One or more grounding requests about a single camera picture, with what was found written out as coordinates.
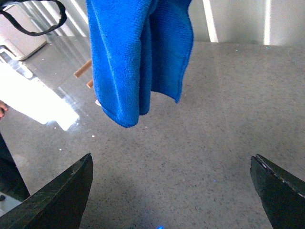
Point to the right wooden rack bar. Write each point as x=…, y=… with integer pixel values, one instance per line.
x=90, y=84

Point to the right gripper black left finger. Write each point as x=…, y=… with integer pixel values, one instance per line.
x=60, y=204

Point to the person hand at edge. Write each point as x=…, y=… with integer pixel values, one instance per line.
x=3, y=109

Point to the white appliance box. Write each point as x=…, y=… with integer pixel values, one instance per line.
x=19, y=44

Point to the left wooden rack bar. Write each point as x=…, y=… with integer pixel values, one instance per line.
x=83, y=69

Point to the blue microfiber cloth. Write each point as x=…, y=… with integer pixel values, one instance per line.
x=138, y=47

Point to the wooden rack bar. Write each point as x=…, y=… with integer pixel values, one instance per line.
x=90, y=84
x=83, y=69

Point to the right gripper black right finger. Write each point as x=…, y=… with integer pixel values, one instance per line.
x=282, y=194

